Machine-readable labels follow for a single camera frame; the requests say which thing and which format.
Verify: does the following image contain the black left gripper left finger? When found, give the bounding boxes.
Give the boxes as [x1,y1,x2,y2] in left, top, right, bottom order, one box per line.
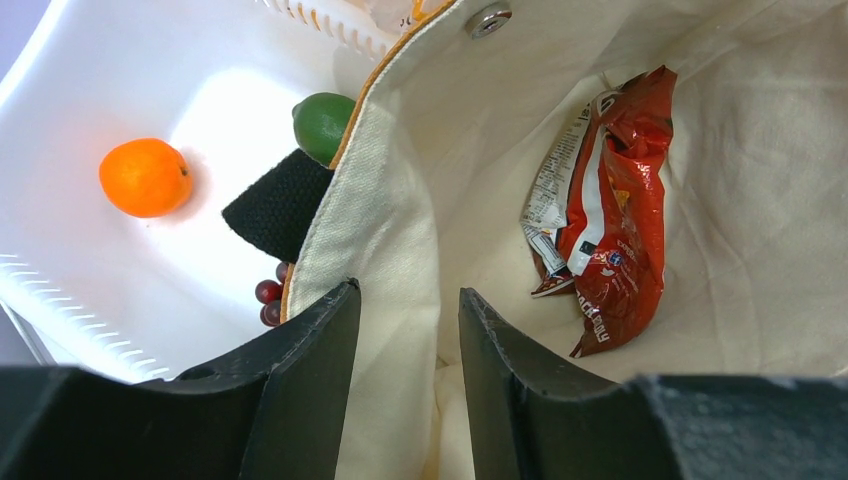
[1,279,361,479]

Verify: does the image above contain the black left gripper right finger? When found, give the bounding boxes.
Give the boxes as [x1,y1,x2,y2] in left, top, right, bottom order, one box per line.
[458,288,847,479]

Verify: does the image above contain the dark red grape bunch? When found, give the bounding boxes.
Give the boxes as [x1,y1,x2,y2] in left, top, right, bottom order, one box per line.
[254,262,289,328]

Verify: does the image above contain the red chip bag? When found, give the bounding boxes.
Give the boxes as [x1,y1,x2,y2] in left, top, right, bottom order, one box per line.
[520,66,677,358]

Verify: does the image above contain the mustard tote bag black straps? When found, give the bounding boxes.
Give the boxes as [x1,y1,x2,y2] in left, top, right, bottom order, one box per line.
[220,0,848,480]

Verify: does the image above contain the orange fruit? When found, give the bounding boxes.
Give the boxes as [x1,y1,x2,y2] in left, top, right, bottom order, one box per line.
[98,138,193,218]

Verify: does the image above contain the green lime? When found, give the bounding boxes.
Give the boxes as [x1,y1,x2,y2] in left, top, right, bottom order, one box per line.
[292,92,356,167]

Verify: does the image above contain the orange translucent plastic grocery bag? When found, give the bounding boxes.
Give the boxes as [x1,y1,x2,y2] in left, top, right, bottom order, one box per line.
[363,0,444,29]

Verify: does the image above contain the white perforated plastic basket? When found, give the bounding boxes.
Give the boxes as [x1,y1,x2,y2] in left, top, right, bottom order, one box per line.
[1,1,396,383]

